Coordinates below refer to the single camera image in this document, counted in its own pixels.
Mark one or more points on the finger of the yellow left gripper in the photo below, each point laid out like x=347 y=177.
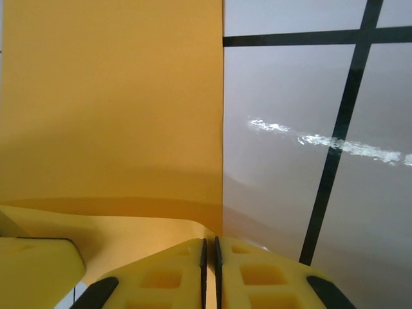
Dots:
x=35 y=270
x=8 y=228

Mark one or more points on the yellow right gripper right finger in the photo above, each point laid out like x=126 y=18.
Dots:
x=264 y=283

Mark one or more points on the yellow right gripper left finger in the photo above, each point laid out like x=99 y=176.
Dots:
x=161 y=283

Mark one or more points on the orange paper sheet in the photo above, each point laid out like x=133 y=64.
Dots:
x=112 y=96

